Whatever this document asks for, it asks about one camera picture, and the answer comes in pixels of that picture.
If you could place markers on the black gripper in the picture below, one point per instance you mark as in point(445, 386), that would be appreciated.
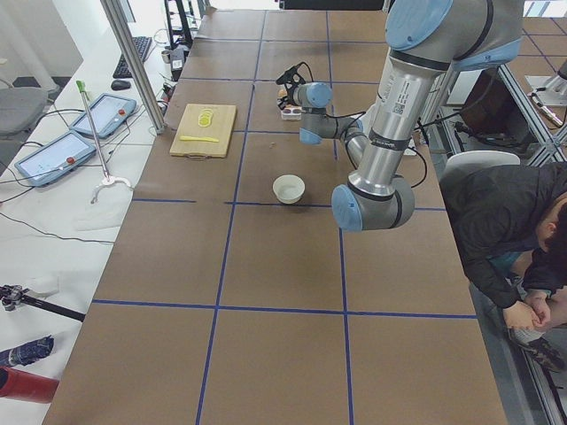
point(288, 94)

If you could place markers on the clear plastic egg box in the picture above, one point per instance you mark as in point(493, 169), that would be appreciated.
point(291, 113)

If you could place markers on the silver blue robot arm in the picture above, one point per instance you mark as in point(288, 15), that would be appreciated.
point(426, 39)

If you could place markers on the lemon slice one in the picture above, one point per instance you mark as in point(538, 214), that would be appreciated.
point(205, 120)

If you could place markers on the bamboo cutting board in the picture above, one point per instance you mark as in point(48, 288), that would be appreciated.
point(222, 125)

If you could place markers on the white bowl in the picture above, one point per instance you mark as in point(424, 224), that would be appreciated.
point(288, 189)

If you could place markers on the yellow plastic knife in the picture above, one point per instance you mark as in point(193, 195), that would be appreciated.
point(200, 139)

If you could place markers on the black computer mouse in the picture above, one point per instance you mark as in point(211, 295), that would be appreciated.
point(119, 85)

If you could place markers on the teach pendant far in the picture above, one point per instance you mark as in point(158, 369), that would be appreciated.
point(108, 112)

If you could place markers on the teach pendant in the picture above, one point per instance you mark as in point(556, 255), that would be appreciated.
point(108, 112)
point(55, 159)

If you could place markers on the white chair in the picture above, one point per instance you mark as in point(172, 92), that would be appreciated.
point(462, 164)

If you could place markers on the grabber reach tool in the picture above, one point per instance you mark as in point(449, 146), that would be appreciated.
point(108, 179)

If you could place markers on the teach pendant near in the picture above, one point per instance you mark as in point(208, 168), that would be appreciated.
point(55, 159)

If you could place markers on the person in black jacket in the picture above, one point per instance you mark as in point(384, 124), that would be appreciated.
point(509, 224)

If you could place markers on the folded blue umbrella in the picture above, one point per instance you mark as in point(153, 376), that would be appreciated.
point(27, 353)

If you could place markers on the red bottle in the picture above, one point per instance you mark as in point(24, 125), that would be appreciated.
point(24, 386)

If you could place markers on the aluminium frame post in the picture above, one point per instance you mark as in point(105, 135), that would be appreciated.
point(119, 25)

